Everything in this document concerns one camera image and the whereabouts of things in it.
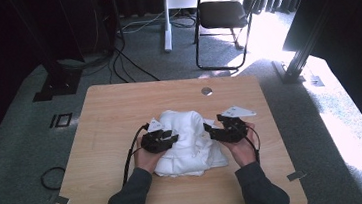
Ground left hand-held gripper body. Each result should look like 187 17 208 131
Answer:
139 116 172 155

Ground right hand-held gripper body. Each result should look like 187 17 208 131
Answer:
214 104 260 146

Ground white dress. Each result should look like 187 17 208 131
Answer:
148 104 231 181

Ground person's left hand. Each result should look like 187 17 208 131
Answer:
133 143 170 176

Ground person's right hand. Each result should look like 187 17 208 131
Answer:
220 123 259 170

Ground grey tape piece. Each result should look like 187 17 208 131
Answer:
54 194 71 204
285 169 308 182

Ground floor outlet box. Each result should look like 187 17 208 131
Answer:
48 111 75 130

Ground white desk leg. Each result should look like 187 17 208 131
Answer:
159 0 205 53

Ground black stand base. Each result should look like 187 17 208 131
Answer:
30 69 84 103

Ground black folding chair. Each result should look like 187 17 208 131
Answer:
189 0 270 74

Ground black curtain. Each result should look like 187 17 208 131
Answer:
278 0 362 175

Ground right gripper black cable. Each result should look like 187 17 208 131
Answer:
243 124 263 165

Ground black floor cables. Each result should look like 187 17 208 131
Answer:
105 42 161 87

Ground black metal frame post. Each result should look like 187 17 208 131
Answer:
265 0 338 86

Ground small metal floor bracket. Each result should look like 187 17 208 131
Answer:
308 74 326 89

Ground white floor cable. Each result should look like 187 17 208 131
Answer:
120 11 167 34

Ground coiled black floor cable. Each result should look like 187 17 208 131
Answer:
39 165 69 193

